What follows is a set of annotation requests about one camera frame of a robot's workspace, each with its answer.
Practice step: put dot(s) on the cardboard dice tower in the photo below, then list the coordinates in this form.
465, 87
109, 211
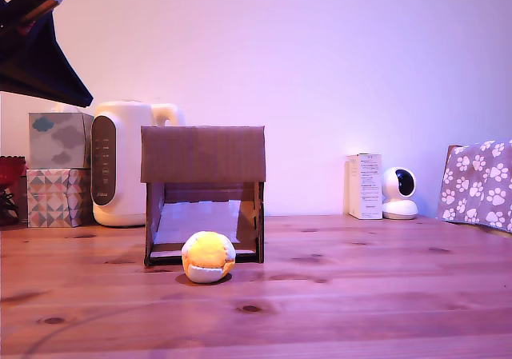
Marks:
202, 153

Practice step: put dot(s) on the white printed carton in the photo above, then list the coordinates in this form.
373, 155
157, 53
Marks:
366, 187

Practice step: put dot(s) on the geometric print tissue box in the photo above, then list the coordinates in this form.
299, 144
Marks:
52, 199

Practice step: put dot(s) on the paw print cloth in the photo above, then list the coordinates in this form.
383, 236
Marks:
476, 183

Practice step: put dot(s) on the white tissue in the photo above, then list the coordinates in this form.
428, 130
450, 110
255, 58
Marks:
66, 108

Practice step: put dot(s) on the cloud print tissue box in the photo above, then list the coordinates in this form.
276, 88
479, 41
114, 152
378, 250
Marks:
56, 139

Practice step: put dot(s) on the white electric kettle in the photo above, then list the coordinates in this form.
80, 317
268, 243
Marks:
132, 167

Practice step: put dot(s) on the small white round camera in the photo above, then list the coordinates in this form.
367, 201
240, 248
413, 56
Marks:
398, 193

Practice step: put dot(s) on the yellow and white footbag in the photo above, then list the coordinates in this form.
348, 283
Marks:
208, 257

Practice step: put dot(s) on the red scalloped bowl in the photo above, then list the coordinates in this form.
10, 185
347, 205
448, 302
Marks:
11, 169

